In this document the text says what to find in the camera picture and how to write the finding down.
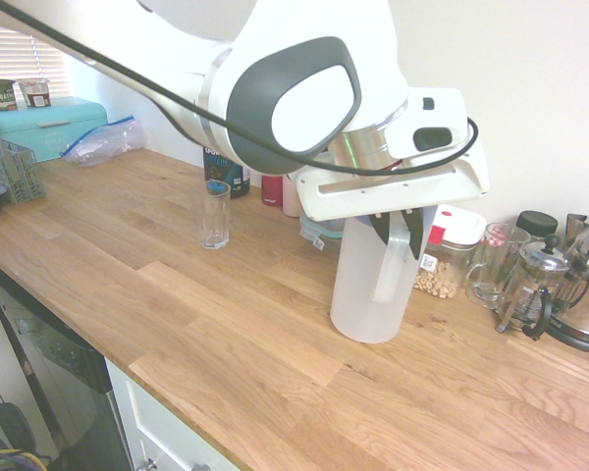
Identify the black Vega protein tub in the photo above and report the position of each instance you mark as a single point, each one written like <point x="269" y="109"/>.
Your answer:
<point x="226" y="169"/>

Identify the jar with black lid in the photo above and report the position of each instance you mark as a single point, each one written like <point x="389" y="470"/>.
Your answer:
<point x="537" y="221"/>

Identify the cereal container with white lid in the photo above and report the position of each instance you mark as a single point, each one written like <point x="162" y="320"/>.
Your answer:
<point x="451" y="275"/>

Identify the teal bread box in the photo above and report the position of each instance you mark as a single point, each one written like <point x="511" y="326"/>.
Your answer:
<point x="54" y="127"/>

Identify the grey cutlery basket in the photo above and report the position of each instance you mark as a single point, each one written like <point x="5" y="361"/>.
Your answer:
<point x="17" y="172"/>

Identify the white window blinds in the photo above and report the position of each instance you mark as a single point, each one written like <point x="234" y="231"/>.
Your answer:
<point x="19" y="64"/>

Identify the clear zip bag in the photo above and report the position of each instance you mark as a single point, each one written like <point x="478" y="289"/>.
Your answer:
<point x="108" y="142"/>

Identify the translucent pitcher with blue lid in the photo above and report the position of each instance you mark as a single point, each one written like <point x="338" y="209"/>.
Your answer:
<point x="358" y="294"/>

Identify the clear faceted drinking glass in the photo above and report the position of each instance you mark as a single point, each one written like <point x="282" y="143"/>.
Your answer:
<point x="213" y="230"/>

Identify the white cabinet drawer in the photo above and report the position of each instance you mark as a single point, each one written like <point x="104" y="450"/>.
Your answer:
<point x="167" y="422"/>

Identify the black dishwasher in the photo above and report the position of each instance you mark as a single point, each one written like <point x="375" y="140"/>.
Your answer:
<point x="54" y="373"/>

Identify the red water bottle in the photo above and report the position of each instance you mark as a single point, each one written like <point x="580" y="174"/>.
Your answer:
<point x="271" y="191"/>

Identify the glass French press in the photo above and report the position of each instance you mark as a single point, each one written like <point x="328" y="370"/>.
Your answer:
<point x="535" y="294"/>

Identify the steel electric kettle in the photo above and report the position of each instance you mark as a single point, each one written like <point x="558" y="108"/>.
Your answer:
<point x="584" y="319"/>

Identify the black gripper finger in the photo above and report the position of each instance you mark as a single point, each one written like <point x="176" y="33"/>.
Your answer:
<point x="383" y="226"/>
<point x="416" y="233"/>

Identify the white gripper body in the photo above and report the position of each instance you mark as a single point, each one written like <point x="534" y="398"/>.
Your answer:
<point x="373" y="196"/>

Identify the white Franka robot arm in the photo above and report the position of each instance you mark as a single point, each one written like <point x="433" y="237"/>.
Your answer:
<point x="294" y="49"/>

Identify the glass container with teal lid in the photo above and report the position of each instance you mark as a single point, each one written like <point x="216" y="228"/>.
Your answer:
<point x="324" y="230"/>

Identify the clear glass mug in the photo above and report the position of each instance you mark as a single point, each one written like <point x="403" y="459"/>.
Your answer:
<point x="491" y="275"/>

